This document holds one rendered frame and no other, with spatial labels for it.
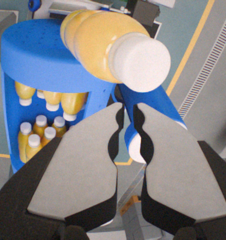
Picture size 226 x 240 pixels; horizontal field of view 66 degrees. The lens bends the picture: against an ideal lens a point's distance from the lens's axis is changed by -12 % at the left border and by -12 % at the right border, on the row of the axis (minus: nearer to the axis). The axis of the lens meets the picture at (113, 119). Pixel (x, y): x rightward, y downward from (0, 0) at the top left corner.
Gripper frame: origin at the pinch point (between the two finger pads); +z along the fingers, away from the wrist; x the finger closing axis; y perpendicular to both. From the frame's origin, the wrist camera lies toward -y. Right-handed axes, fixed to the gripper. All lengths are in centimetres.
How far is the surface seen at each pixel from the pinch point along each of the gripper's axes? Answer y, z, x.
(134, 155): 53, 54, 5
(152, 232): 330, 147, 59
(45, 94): 16.0, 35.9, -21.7
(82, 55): -1.8, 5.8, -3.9
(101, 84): 8.8, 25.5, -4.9
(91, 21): -4.6, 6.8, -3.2
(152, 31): 11, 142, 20
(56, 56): 1.8, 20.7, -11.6
